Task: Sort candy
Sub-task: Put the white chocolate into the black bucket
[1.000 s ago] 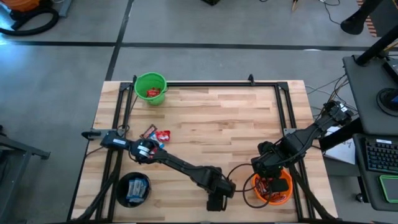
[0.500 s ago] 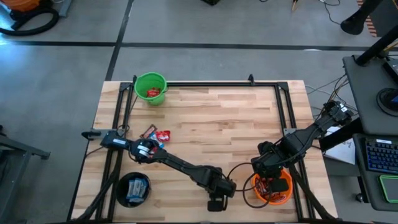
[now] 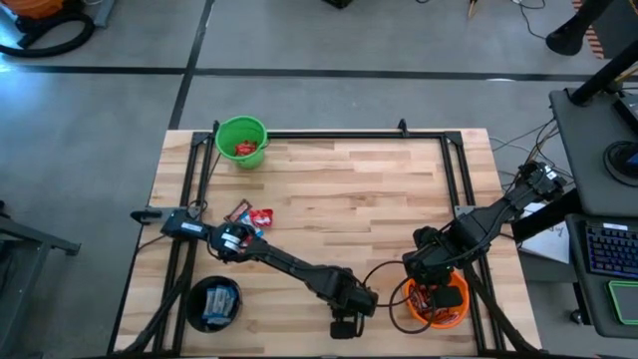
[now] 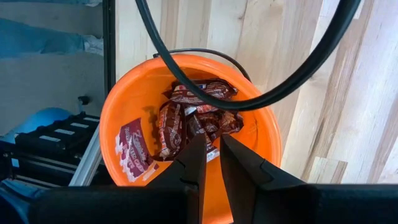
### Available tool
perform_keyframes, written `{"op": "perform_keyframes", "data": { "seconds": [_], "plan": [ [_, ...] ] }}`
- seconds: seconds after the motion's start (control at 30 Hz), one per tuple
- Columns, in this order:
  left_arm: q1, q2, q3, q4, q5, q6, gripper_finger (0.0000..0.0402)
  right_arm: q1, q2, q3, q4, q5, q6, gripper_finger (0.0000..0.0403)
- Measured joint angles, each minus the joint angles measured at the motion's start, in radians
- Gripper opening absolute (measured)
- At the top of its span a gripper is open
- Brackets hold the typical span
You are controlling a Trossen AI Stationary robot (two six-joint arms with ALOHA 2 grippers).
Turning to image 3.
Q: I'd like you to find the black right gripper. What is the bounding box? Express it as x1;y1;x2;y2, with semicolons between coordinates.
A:
402;226;453;286

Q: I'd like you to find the orange plastic bucket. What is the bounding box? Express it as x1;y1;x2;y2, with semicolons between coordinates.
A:
402;271;471;330

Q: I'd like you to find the white paper sheet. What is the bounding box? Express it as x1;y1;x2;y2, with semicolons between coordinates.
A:
517;221;571;265

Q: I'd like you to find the grey keyboard shelf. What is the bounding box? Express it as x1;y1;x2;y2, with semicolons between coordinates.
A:
566;213;638;340

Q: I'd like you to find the black plastic bucket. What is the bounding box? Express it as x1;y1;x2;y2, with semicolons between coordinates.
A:
185;274;244;334

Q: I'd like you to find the black backlit keyboard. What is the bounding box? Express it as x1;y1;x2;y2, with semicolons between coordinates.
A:
583;221;638;279

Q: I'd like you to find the grey desk top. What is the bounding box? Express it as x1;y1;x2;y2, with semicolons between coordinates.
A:
549;88;638;216

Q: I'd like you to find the green-edged black pad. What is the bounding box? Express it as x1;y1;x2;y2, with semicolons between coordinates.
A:
606;279;638;326

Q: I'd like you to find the green plastic monster bucket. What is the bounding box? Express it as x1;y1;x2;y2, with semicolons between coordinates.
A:
213;115;269;171

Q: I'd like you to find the black headset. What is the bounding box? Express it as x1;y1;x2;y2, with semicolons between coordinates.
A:
602;140;638;188

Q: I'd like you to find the black electronic device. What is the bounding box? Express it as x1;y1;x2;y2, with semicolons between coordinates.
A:
611;92;638;135

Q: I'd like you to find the orange black striped mat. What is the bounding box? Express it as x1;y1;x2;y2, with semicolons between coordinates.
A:
571;0;607;60

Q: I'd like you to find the grey metal cart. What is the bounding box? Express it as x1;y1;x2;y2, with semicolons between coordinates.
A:
0;198;82;350

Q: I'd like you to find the orange vacuum cleaner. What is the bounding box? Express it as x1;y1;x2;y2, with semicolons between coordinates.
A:
0;0;66;20

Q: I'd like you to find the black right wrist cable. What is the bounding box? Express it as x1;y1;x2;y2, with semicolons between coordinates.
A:
388;277;443;335

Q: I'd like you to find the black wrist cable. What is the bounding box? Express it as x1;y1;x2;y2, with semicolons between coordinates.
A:
388;277;443;335
361;259;408;308

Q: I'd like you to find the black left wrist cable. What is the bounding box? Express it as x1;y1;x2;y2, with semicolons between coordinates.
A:
361;259;408;308

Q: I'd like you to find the black aluminium table frame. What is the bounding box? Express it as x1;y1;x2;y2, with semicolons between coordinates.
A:
107;130;539;358

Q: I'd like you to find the black cable bundle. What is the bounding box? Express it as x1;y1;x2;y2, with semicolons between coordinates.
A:
490;118;574;193

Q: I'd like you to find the black camera stand pole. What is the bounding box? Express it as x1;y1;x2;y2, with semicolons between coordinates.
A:
569;39;638;107

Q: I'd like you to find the black floor cable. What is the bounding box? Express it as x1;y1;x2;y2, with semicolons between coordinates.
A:
512;0;547;40

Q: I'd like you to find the black vacuum hose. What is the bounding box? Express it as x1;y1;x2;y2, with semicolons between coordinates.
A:
0;12;96;59

